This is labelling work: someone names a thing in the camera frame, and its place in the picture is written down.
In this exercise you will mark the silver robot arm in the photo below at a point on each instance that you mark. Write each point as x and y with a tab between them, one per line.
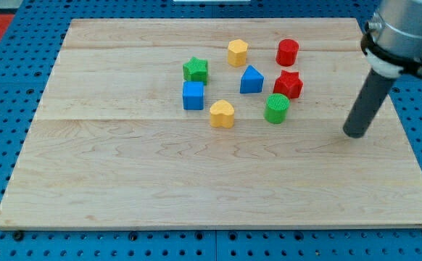
392	42

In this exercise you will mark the blue cube block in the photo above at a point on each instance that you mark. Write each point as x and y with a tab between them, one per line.
193	95

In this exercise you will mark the green star block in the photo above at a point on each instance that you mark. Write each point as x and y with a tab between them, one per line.
196	70

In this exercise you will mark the red star block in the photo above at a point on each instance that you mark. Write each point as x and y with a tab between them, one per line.
289	84

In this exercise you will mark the yellow heart block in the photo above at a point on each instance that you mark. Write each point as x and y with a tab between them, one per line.
222	114

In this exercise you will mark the blue triangle block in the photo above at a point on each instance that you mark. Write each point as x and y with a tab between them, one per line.
251	81

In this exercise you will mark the wooden board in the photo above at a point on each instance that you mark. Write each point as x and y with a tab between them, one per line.
111	147

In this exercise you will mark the green cylinder block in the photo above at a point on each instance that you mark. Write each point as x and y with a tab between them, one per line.
276	108

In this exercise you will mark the yellow hexagon block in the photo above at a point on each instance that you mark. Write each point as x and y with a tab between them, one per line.
237	53

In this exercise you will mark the red cylinder block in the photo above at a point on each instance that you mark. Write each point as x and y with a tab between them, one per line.
287	52

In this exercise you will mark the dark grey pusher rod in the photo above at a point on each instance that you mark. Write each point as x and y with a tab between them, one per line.
367	104

